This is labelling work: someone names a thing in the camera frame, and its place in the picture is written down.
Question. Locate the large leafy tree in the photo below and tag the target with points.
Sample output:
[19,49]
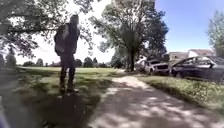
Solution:
[131,30]

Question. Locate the grey concrete path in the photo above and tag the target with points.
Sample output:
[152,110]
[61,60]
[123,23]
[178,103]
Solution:
[140,106]

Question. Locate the dark car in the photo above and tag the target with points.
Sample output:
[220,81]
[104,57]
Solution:
[200,66]

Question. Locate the green tree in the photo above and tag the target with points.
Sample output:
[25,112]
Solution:
[216,30]

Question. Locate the white pickup truck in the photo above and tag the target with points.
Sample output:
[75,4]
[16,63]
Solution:
[158,67]

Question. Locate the grass field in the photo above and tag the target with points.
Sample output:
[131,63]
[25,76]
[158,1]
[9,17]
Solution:
[36,86]

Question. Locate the person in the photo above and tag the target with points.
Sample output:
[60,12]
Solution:
[68,43]

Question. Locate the row of distant trees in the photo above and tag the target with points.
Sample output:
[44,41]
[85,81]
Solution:
[86,62]

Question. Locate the overhanging tree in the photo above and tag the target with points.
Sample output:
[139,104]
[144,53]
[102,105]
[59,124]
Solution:
[20,30]

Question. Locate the grass verge strip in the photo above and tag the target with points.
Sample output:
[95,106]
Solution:
[186,88]

